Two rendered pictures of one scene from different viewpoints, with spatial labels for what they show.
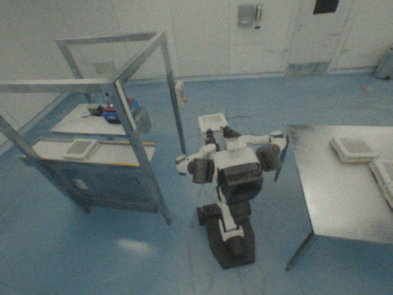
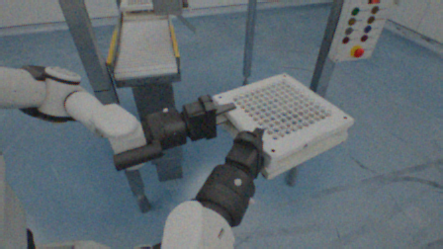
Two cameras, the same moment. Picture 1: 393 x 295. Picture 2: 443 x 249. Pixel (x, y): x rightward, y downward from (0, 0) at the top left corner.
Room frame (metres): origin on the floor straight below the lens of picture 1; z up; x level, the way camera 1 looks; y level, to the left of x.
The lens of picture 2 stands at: (1.09, -0.57, 1.47)
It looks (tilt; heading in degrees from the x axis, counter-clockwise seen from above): 41 degrees down; 63
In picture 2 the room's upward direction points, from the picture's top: straight up
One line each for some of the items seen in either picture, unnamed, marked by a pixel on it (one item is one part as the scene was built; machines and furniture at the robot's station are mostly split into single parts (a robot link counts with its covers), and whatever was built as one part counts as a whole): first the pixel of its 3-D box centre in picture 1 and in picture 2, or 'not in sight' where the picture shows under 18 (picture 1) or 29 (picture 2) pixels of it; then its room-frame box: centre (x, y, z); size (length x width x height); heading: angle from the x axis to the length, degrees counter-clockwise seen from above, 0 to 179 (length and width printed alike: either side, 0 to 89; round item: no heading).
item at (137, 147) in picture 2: (213, 149); (140, 144); (1.12, -0.14, 1.06); 0.11 x 0.11 x 0.11; 86
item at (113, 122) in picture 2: (207, 151); (116, 129); (1.08, -0.09, 1.08); 0.13 x 0.07 x 0.09; 112
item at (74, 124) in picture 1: (100, 119); not in sight; (1.32, 0.70, 1.36); 0.62 x 0.38 x 0.04; 75
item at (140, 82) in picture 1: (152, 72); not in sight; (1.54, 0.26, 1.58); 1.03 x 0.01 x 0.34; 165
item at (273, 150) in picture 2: (213, 122); (279, 110); (1.45, -0.19, 1.07); 0.25 x 0.24 x 0.02; 93
